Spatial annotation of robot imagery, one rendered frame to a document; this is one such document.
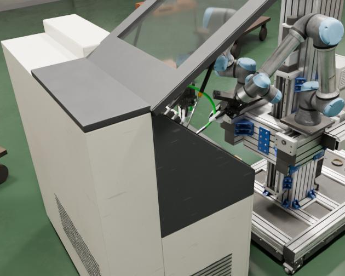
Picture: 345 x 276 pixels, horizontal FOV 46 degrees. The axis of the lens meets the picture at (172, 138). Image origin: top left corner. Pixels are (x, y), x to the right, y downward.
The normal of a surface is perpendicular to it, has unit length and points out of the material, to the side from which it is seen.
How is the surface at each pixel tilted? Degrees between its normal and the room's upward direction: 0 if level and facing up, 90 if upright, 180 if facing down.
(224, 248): 90
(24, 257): 0
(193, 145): 90
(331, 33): 83
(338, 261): 0
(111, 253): 90
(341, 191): 0
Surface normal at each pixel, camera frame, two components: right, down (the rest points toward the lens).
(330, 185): -0.04, -0.86
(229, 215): 0.53, 0.41
